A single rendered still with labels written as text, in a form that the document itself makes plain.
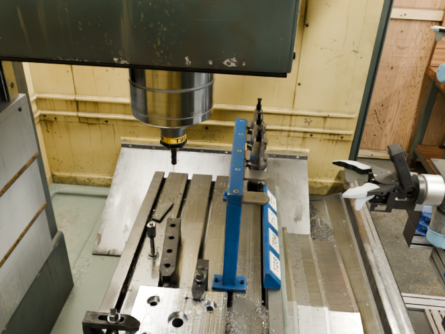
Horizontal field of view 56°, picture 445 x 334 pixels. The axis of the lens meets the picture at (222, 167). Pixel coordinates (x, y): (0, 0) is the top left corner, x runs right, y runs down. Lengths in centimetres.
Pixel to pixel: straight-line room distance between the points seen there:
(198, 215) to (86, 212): 76
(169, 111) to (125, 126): 130
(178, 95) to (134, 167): 129
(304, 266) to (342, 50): 88
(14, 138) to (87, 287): 74
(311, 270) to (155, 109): 102
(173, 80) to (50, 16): 20
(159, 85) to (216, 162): 127
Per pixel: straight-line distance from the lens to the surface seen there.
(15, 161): 117
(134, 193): 191
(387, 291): 152
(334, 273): 163
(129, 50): 67
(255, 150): 117
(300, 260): 163
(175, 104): 73
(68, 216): 212
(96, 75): 197
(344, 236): 189
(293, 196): 189
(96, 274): 174
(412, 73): 377
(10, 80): 116
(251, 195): 107
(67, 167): 225
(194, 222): 148
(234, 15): 63
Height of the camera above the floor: 182
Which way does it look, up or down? 31 degrees down
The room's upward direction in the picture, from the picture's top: 3 degrees clockwise
